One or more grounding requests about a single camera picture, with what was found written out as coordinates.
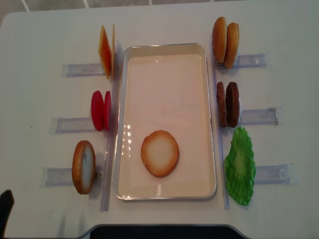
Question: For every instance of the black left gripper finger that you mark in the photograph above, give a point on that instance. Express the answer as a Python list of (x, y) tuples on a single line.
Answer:
[(6, 205)]

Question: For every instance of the green lettuce leaf front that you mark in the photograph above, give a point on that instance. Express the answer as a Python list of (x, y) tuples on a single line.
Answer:
[(240, 169)]

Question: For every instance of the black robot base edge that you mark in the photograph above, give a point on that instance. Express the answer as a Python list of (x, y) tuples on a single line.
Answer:
[(165, 232)]

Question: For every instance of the clear holder left bread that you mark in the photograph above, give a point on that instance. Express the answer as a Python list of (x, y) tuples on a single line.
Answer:
[(52, 177)]

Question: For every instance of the upright bread slice left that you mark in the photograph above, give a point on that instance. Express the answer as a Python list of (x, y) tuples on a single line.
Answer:
[(83, 167)]

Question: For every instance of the clear holder tomato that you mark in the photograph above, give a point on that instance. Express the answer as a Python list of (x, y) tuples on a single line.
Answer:
[(71, 125)]

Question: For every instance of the inner red tomato slice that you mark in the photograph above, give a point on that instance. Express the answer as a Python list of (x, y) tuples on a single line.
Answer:
[(107, 110)]

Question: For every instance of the clear holder cheese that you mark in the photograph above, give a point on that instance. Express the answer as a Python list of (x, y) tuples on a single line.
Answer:
[(82, 70)]

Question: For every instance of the bread slice on tray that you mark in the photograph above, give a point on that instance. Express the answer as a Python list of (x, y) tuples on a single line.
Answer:
[(160, 153)]

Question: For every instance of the orange cheese slice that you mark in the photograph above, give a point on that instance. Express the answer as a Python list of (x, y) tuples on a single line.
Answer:
[(104, 51)]

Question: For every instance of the inner brown meat patty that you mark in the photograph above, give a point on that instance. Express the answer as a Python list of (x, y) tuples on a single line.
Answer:
[(221, 104)]

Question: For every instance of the brown meat patty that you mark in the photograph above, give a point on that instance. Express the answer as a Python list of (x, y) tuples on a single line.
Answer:
[(221, 104), (232, 104)]

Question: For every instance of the outer brown meat patty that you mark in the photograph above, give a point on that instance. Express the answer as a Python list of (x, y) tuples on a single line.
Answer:
[(232, 104)]

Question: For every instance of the clear holder patties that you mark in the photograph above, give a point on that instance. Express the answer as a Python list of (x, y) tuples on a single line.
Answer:
[(269, 116)]

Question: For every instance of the clear holder lettuce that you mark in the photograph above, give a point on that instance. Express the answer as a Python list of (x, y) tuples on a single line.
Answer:
[(275, 174)]

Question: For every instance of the white rectangular metal tray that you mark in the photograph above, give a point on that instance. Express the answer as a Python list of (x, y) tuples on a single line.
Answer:
[(165, 87)]

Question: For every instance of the inner bun slice right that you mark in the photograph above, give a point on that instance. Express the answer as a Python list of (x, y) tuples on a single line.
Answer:
[(219, 39)]

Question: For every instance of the bun slice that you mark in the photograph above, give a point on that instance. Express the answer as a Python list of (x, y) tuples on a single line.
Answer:
[(232, 45), (219, 39)]

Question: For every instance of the outer bun slice right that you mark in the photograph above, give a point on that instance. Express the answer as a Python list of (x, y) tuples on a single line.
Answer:
[(232, 45)]

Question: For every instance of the clear holder buns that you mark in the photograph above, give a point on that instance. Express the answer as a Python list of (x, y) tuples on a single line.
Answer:
[(260, 60)]

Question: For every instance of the clear long rail left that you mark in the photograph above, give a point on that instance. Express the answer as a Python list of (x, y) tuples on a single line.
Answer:
[(112, 133)]

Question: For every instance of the clear long rail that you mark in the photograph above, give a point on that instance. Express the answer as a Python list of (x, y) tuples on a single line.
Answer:
[(112, 133), (219, 132)]

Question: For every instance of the clear long rail right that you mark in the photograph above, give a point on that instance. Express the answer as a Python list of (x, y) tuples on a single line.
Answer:
[(219, 132)]

